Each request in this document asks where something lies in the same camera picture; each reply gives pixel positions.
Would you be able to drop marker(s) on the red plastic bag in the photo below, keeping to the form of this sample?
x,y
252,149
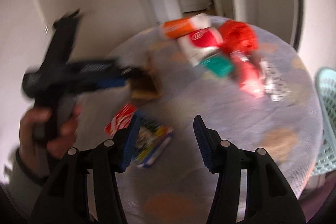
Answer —
x,y
237,36

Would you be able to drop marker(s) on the grey sleeve forearm left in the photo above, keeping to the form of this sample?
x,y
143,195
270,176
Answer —
x,y
24,187

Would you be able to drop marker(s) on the teal plastic laundry basket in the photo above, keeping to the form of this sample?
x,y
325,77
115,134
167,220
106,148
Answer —
x,y
325,87

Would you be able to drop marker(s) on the tiger playing card box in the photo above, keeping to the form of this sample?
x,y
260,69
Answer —
x,y
153,136

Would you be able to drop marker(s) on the brown paper bag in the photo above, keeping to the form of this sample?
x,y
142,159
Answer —
x,y
147,87

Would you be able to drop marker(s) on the red and white paper cup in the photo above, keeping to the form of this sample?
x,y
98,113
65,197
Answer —
x,y
200,44

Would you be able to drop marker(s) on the orange soy milk paper cup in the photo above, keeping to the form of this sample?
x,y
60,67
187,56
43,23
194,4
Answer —
x,y
180,27

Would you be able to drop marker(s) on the green plastic wrapper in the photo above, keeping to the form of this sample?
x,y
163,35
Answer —
x,y
219,65

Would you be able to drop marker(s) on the person's left hand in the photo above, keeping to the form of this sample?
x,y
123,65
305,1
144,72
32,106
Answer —
x,y
57,147

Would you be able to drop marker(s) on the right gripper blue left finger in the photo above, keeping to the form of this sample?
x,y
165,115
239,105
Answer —
x,y
124,142

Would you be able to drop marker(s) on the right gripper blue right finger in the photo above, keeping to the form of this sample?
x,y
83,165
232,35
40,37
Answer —
x,y
208,141

